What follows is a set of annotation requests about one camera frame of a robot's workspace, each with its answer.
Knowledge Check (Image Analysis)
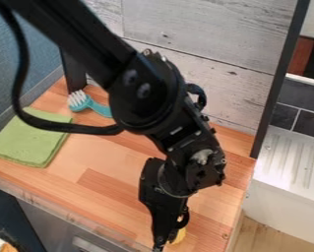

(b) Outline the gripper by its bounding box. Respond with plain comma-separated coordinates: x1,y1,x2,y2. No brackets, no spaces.
138,157,193,252

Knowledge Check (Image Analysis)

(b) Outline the yellow toy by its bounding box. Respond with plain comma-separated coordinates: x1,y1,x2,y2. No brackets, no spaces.
169,226,189,246

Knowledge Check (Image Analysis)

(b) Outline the teal brush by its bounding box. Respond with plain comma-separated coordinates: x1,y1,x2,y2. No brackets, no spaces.
67,90,115,119

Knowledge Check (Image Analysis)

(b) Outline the toy sink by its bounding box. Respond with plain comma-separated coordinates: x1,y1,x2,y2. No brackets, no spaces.
241,73,314,248

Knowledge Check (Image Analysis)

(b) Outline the green cloth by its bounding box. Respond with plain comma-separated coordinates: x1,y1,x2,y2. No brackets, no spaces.
0,106,76,169

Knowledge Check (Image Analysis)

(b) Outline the black post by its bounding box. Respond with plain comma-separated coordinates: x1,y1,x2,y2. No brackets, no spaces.
57,47,90,95

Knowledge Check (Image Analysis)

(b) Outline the black cable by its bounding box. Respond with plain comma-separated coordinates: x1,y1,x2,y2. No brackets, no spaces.
0,6,125,136

